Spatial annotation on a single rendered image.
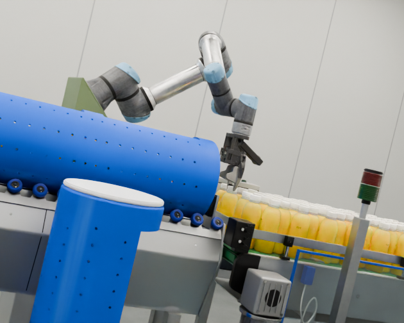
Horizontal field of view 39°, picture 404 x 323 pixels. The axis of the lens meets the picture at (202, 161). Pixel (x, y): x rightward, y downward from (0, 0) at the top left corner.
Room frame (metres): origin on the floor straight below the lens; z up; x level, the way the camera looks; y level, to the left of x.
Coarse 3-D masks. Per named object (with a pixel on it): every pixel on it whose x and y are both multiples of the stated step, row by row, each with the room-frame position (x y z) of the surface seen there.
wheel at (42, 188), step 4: (36, 184) 1.74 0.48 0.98; (40, 184) 1.75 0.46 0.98; (36, 188) 1.73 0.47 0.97; (40, 188) 1.74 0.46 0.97; (44, 188) 1.74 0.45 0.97; (36, 192) 1.73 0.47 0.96; (40, 192) 1.73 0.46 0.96; (44, 192) 1.74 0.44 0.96; (36, 196) 1.73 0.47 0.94; (40, 196) 1.73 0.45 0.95
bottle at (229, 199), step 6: (228, 192) 2.17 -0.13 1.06; (234, 192) 2.17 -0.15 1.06; (222, 198) 2.17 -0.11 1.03; (228, 198) 2.15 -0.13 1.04; (234, 198) 2.16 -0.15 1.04; (222, 204) 2.16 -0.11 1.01; (228, 204) 2.15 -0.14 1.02; (234, 204) 2.16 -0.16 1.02; (222, 210) 2.16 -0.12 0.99; (228, 210) 2.15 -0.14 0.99; (228, 216) 2.15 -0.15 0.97
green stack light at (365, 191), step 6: (360, 186) 1.84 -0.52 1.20; (366, 186) 1.82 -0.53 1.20; (372, 186) 1.82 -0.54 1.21; (360, 192) 1.83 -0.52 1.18; (366, 192) 1.82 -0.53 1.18; (372, 192) 1.82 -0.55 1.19; (378, 192) 1.83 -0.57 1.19; (360, 198) 1.83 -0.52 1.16; (366, 198) 1.82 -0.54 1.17; (372, 198) 1.82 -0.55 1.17
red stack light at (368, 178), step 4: (364, 172) 1.84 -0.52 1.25; (368, 172) 1.83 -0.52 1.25; (364, 176) 1.84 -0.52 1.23; (368, 176) 1.82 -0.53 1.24; (372, 176) 1.82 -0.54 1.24; (376, 176) 1.82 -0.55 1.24; (380, 176) 1.82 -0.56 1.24; (364, 180) 1.83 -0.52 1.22; (368, 180) 1.82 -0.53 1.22; (372, 180) 1.82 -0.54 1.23; (376, 180) 1.82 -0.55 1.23; (380, 180) 1.83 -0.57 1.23; (368, 184) 1.82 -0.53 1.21; (372, 184) 1.82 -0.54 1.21; (376, 184) 1.82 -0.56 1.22; (380, 184) 1.84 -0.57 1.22
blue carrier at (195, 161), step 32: (0, 96) 1.71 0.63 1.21; (0, 128) 1.66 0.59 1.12; (32, 128) 1.69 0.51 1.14; (64, 128) 1.73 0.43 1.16; (96, 128) 1.78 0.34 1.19; (128, 128) 1.84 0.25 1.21; (0, 160) 1.67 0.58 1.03; (32, 160) 1.70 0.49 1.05; (64, 160) 1.72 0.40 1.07; (96, 160) 1.76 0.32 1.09; (128, 160) 1.79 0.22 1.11; (160, 160) 1.83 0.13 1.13; (192, 160) 1.88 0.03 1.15; (160, 192) 1.85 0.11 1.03; (192, 192) 1.88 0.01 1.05
